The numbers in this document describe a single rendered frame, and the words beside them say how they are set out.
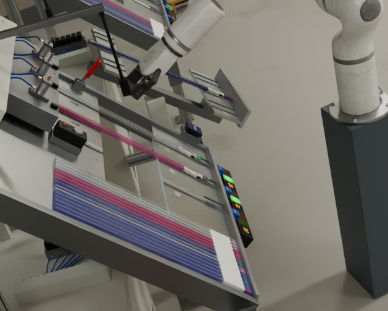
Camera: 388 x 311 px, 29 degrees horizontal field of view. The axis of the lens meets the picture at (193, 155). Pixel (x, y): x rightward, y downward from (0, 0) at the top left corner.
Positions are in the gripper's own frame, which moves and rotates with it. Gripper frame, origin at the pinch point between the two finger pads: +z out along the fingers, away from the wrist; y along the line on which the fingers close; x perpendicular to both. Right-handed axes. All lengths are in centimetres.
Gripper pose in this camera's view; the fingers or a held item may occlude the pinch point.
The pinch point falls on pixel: (133, 86)
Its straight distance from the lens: 206.3
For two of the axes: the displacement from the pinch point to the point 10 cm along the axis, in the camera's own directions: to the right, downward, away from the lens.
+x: 7.1, 5.4, 4.6
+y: 1.5, 5.2, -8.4
